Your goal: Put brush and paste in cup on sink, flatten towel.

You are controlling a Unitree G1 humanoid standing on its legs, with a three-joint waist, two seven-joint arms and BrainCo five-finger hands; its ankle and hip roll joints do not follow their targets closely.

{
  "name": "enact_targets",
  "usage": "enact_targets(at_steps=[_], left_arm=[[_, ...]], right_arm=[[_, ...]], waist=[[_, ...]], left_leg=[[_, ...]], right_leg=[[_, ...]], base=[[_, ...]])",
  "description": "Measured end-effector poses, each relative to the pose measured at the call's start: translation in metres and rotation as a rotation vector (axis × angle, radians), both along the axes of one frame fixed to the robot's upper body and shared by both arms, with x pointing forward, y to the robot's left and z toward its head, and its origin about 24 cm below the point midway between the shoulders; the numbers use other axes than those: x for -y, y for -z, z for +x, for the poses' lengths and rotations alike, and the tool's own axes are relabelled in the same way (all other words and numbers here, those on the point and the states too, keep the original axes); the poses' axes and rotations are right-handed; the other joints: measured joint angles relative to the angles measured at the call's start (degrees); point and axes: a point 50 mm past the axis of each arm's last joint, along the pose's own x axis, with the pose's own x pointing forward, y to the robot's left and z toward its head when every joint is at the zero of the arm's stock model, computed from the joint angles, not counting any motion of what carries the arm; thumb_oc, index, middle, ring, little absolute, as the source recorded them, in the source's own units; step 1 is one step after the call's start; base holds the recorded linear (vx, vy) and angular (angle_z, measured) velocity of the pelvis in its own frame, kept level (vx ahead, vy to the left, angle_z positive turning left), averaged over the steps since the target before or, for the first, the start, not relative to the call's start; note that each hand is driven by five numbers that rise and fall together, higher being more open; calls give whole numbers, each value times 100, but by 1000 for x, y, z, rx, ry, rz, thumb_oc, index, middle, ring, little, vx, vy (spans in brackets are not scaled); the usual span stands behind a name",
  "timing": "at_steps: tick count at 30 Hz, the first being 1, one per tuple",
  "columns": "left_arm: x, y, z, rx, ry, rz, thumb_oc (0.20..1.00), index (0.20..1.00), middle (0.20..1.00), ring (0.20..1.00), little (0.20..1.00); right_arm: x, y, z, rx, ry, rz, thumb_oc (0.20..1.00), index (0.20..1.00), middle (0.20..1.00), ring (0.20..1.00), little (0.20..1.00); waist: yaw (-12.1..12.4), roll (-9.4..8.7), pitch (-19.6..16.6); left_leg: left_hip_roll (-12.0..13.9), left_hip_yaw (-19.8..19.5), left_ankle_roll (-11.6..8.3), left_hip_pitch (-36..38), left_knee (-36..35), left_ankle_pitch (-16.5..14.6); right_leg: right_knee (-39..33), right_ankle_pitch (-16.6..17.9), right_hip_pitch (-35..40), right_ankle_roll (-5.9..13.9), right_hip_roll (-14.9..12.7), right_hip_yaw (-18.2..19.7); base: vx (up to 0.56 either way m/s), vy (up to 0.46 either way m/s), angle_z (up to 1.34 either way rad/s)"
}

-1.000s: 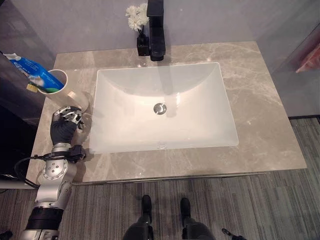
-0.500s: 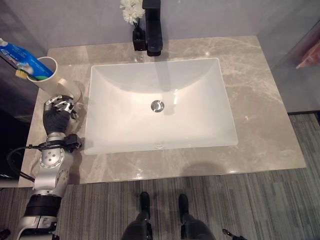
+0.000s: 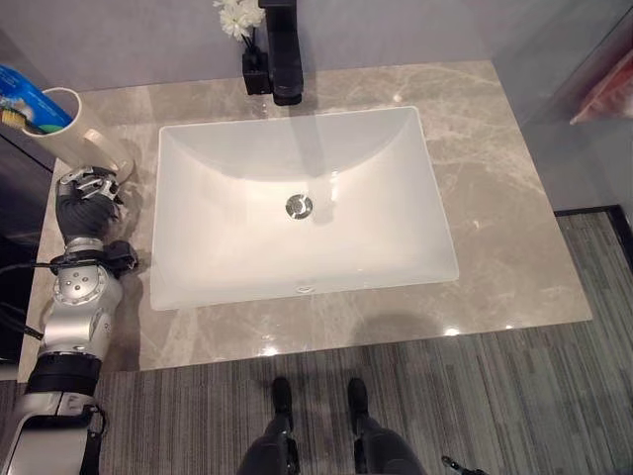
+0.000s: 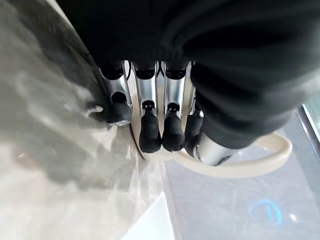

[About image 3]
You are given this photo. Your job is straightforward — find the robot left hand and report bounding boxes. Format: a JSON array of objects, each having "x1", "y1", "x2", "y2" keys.
[{"x1": 55, "y1": 165, "x2": 125, "y2": 249}]

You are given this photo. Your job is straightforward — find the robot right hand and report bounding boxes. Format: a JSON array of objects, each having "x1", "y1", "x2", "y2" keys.
[{"x1": 440, "y1": 454, "x2": 490, "y2": 475}]

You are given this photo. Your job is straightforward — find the white cup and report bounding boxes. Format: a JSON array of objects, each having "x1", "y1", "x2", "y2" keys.
[{"x1": 21, "y1": 86, "x2": 136, "y2": 185}]

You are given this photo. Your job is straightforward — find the toothbrush with yellow bristles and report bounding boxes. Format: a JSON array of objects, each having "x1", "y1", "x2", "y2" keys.
[{"x1": 0, "y1": 105, "x2": 32, "y2": 131}]

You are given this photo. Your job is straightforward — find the blue toothpaste tube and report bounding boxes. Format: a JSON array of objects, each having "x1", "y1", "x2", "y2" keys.
[{"x1": 0, "y1": 62, "x2": 75, "y2": 135}]

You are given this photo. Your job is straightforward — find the chrome sink drain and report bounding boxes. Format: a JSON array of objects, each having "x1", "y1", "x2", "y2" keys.
[{"x1": 285, "y1": 194, "x2": 315, "y2": 220}]

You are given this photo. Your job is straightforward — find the white sink basin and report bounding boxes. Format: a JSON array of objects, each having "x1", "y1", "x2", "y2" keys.
[{"x1": 148, "y1": 105, "x2": 461, "y2": 313}]

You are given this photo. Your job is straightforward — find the dark cabinet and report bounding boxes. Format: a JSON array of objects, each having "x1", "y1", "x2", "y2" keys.
[{"x1": 0, "y1": 121, "x2": 56, "y2": 365}]

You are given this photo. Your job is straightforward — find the robot right leg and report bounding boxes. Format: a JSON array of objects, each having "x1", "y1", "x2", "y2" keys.
[{"x1": 346, "y1": 377, "x2": 427, "y2": 475}]

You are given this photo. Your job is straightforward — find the robot leg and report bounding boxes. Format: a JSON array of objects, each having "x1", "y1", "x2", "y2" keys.
[
  {"x1": 235, "y1": 376, "x2": 302, "y2": 475},
  {"x1": 346, "y1": 377, "x2": 427, "y2": 475}
]

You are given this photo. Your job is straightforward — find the robot left leg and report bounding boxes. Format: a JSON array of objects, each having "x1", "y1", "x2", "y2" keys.
[{"x1": 235, "y1": 376, "x2": 302, "y2": 475}]

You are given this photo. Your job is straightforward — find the black square vase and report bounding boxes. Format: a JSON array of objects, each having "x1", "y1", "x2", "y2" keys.
[{"x1": 241, "y1": 48, "x2": 273, "y2": 97}]

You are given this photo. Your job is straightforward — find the white flowers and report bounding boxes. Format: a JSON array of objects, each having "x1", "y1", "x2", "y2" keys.
[{"x1": 213, "y1": 0, "x2": 267, "y2": 50}]

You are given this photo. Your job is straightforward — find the black faucet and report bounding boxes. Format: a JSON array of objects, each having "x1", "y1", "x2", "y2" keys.
[{"x1": 257, "y1": 0, "x2": 305, "y2": 107}]

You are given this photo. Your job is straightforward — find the glass partition panel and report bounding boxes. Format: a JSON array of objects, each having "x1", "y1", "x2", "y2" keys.
[{"x1": 487, "y1": 0, "x2": 633, "y2": 214}]

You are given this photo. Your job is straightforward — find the black wrist camera clamp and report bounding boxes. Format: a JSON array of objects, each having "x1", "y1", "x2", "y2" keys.
[{"x1": 48, "y1": 239, "x2": 140, "y2": 272}]

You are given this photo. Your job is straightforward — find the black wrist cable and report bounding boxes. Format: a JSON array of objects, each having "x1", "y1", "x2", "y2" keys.
[{"x1": 0, "y1": 260, "x2": 63, "y2": 342}]

